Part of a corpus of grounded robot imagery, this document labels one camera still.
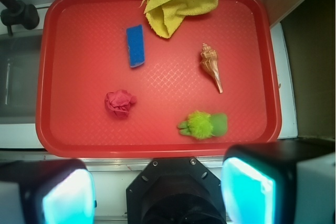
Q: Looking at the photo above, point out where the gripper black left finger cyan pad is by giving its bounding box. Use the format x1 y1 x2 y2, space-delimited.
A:
1 159 97 223

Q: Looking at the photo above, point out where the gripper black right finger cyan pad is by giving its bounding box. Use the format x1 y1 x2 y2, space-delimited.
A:
221 140 335 223

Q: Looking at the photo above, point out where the green fuzzy plush toy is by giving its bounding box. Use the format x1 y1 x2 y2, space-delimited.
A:
177 111 228 140

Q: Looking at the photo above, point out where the crumpled red paper ball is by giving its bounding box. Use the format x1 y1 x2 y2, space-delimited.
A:
104 90 137 119

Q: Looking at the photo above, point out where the red plastic tray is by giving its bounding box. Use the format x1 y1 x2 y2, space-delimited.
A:
36 0 281 158

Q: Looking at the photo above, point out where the metal sink basin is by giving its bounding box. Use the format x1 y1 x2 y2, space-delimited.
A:
1 30 42 124

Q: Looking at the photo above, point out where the brown spiral seashell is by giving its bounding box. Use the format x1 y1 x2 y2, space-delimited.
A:
200 43 223 93

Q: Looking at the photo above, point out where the blue sponge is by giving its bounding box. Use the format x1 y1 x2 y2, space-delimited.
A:
126 25 145 68

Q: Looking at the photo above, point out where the black faucet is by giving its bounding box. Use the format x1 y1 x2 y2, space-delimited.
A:
1 0 40 36

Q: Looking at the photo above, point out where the yellow cloth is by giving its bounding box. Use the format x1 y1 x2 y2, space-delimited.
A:
141 0 218 39

